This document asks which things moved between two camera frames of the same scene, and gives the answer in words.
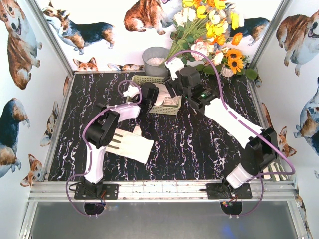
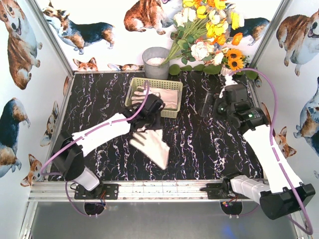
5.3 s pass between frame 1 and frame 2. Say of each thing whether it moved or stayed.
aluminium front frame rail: stayed
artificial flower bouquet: stayed
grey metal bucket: stayed
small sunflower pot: stayed
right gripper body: moved
